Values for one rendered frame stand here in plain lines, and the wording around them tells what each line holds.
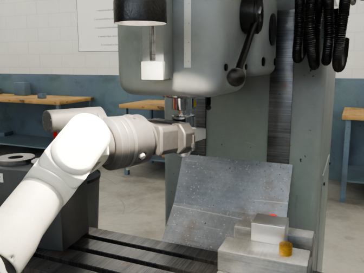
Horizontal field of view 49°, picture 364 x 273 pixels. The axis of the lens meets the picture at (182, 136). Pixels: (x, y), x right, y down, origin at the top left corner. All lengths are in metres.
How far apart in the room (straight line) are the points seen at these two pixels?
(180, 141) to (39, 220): 0.29
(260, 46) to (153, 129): 0.29
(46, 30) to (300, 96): 5.75
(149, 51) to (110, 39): 5.24
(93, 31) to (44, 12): 0.94
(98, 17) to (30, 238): 5.56
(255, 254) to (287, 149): 0.46
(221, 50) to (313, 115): 0.48
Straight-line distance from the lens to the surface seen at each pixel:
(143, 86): 0.70
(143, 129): 0.66
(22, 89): 6.50
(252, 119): 1.11
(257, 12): 0.75
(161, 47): 0.64
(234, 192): 1.12
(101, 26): 5.98
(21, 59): 6.94
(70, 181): 0.55
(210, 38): 0.65
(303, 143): 1.10
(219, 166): 1.15
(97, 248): 0.99
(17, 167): 1.01
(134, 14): 0.53
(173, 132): 0.69
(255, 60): 0.83
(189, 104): 0.74
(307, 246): 0.80
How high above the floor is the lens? 1.37
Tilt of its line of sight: 10 degrees down
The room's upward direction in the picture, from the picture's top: straight up
